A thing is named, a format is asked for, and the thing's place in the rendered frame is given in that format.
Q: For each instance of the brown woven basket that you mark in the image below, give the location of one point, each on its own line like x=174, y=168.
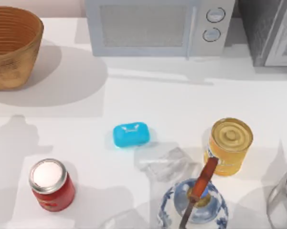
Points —
x=13, y=45

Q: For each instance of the yellow can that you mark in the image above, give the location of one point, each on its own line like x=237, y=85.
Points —
x=229, y=148

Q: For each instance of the round microwave knob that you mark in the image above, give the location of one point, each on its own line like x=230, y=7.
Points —
x=215, y=14
x=211, y=34

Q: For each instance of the pale microwave oven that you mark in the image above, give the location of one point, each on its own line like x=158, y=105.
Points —
x=143, y=28

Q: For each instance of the red can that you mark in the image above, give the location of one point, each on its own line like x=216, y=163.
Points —
x=53, y=188

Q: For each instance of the blue soap bar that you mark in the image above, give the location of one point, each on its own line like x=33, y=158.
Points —
x=131, y=137

